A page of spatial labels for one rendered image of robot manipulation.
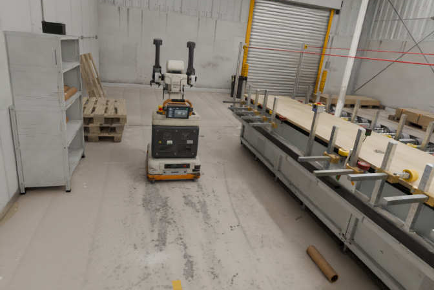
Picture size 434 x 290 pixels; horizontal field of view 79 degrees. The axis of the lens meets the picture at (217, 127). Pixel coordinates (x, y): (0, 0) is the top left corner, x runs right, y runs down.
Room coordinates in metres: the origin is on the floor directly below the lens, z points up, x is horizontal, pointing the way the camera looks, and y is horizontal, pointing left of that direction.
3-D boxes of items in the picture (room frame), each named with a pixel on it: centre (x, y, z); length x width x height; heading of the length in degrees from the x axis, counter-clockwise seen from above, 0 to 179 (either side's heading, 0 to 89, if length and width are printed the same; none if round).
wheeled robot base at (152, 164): (3.12, 0.53, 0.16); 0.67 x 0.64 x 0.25; 17
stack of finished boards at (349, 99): (9.61, -4.56, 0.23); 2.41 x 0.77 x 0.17; 110
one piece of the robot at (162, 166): (2.81, 0.41, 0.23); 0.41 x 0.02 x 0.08; 107
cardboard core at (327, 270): (1.75, -0.96, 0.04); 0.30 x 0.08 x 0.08; 18
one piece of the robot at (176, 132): (3.03, 0.50, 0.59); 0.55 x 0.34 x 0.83; 107
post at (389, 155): (1.59, -1.10, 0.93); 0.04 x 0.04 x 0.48; 18
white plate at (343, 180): (1.85, -1.00, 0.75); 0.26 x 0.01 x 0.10; 18
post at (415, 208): (1.35, -1.18, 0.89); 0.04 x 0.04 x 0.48; 18
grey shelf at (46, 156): (2.76, 1.80, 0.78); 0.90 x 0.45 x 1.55; 18
